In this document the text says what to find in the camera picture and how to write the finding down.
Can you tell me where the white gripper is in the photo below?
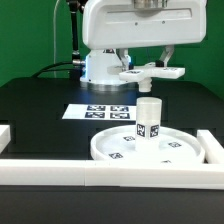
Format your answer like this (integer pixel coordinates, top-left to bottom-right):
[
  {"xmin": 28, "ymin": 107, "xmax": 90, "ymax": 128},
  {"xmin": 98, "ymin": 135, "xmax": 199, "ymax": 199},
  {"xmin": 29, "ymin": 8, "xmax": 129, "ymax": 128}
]
[{"xmin": 82, "ymin": 0, "xmax": 207, "ymax": 71}]

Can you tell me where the white cross-shaped table base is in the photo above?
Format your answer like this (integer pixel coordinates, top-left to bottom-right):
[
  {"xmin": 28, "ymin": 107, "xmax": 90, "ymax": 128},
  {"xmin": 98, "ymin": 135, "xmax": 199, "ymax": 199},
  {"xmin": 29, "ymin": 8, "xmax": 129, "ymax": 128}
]
[{"xmin": 107, "ymin": 63, "xmax": 185, "ymax": 93}]

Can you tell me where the white round table top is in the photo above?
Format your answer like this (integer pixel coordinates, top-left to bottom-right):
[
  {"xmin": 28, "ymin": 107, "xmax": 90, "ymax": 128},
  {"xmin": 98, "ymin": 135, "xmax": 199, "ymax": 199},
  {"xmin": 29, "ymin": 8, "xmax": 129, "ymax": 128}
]
[{"xmin": 90, "ymin": 125, "xmax": 205, "ymax": 164}]

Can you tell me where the white fiducial marker sheet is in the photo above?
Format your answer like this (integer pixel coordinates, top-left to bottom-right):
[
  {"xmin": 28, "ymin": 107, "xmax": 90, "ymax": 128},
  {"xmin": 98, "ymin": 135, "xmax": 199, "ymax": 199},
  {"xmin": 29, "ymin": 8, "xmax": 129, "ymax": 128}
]
[{"xmin": 63, "ymin": 104, "xmax": 136, "ymax": 121}]

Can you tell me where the white right fence piece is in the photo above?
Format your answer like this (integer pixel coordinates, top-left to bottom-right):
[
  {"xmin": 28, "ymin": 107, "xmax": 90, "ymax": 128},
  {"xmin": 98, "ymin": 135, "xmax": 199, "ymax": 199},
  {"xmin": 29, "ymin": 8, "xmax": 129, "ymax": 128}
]
[{"xmin": 197, "ymin": 130, "xmax": 224, "ymax": 164}]

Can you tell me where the white fence piece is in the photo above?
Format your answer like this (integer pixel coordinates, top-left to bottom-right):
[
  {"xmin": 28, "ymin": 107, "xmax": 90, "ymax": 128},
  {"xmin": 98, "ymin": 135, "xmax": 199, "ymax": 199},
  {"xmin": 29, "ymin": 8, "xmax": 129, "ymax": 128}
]
[
  {"xmin": 197, "ymin": 130, "xmax": 224, "ymax": 164},
  {"xmin": 0, "ymin": 125, "xmax": 11, "ymax": 154}
]

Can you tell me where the white left fence piece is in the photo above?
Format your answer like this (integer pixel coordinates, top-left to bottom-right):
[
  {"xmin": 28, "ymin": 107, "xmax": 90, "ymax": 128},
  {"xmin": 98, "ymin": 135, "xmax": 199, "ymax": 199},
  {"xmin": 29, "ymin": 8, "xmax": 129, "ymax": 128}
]
[{"xmin": 0, "ymin": 125, "xmax": 11, "ymax": 154}]

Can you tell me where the black cable bundle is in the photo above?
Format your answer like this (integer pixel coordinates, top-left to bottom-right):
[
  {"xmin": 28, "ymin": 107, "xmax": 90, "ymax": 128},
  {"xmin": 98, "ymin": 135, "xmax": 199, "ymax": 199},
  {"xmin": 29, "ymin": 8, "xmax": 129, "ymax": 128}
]
[{"xmin": 31, "ymin": 60, "xmax": 86, "ymax": 78}]

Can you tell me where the thin white hanging cable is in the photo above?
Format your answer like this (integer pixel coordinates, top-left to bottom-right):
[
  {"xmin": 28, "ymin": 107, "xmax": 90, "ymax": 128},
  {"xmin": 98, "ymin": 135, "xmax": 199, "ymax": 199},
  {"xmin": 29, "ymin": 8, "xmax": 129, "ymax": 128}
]
[{"xmin": 52, "ymin": 0, "xmax": 62, "ymax": 78}]

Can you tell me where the white front fence rail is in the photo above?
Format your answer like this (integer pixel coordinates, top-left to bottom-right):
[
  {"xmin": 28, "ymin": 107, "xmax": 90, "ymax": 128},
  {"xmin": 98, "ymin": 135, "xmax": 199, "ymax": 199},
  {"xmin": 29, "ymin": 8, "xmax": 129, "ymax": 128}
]
[{"xmin": 0, "ymin": 159, "xmax": 224, "ymax": 190}]

